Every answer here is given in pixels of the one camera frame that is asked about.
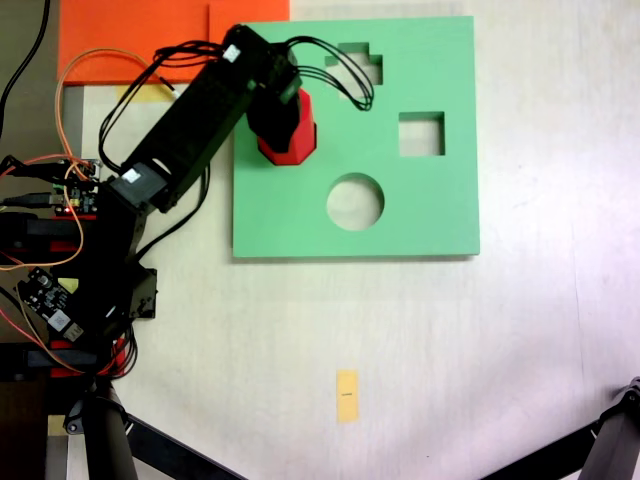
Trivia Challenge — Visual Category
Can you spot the green shape sorter board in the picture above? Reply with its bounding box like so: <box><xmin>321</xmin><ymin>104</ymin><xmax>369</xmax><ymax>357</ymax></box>
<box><xmin>232</xmin><ymin>15</ymin><xmax>481</xmax><ymax>261</ymax></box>

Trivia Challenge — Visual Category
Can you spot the black usb cable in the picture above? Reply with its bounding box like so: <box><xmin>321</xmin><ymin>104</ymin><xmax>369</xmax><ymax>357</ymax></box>
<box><xmin>0</xmin><ymin>192</ymin><xmax>66</xmax><ymax>208</ymax></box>

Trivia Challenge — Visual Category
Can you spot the motor driver circuit board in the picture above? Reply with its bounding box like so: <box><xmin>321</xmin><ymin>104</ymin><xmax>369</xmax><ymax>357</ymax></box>
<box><xmin>52</xmin><ymin>158</ymin><xmax>105</xmax><ymax>216</ymax></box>

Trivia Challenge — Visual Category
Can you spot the red octagonal pillar block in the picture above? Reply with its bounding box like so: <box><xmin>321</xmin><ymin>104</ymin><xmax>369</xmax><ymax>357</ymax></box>
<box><xmin>257</xmin><ymin>89</ymin><xmax>318</xmax><ymax>167</ymax></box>

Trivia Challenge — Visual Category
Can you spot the yellow tape marker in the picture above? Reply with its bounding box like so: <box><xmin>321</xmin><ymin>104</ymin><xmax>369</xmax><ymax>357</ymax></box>
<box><xmin>336</xmin><ymin>369</ymin><xmax>361</xmax><ymax>424</ymax></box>

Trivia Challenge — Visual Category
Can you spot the large orange foam block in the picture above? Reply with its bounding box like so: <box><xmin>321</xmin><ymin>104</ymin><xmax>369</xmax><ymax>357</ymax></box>
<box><xmin>57</xmin><ymin>0</ymin><xmax>211</xmax><ymax>85</ymax></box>

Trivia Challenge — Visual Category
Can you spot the black tripod leg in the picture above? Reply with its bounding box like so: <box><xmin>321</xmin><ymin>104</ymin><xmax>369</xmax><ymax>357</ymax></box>
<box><xmin>482</xmin><ymin>375</ymin><xmax>640</xmax><ymax>480</ymax></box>
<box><xmin>62</xmin><ymin>374</ymin><xmax>247</xmax><ymax>480</ymax></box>

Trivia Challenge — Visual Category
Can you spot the thin orange wire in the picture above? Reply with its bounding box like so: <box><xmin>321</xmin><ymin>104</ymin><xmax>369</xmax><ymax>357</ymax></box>
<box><xmin>54</xmin><ymin>47</ymin><xmax>166</xmax><ymax>271</ymax></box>

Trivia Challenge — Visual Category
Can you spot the long black wire bundle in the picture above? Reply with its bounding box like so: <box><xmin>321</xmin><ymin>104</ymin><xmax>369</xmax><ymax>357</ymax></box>
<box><xmin>134</xmin><ymin>74</ymin><xmax>210</xmax><ymax>261</ymax></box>

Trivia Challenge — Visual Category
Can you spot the black gripper motor cable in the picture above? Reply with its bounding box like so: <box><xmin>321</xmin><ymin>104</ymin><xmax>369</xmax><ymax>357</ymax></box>
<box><xmin>285</xmin><ymin>35</ymin><xmax>374</xmax><ymax>113</ymax></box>

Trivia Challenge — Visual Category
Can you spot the black table clamp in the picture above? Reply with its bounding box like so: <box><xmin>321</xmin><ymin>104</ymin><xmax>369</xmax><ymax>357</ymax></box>
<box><xmin>0</xmin><ymin>212</ymin><xmax>84</xmax><ymax>247</ymax></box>
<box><xmin>0</xmin><ymin>344</ymin><xmax>99</xmax><ymax>381</ymax></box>

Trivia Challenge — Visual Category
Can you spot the black forearm motor cable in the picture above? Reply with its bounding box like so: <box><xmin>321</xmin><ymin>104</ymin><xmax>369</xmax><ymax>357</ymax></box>
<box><xmin>98</xmin><ymin>40</ymin><xmax>226</xmax><ymax>171</ymax></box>

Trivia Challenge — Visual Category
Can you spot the black power cable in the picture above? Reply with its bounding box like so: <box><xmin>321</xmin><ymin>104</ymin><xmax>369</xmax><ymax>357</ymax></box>
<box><xmin>0</xmin><ymin>155</ymin><xmax>65</xmax><ymax>177</ymax></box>

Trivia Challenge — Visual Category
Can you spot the wide yellow tape strip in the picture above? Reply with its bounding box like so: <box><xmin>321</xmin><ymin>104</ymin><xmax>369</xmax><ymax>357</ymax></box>
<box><xmin>117</xmin><ymin>84</ymin><xmax>179</xmax><ymax>104</ymax></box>

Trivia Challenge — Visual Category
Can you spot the thick black cable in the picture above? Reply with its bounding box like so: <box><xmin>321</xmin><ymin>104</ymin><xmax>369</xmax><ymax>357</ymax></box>
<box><xmin>0</xmin><ymin>0</ymin><xmax>52</xmax><ymax>137</ymax></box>

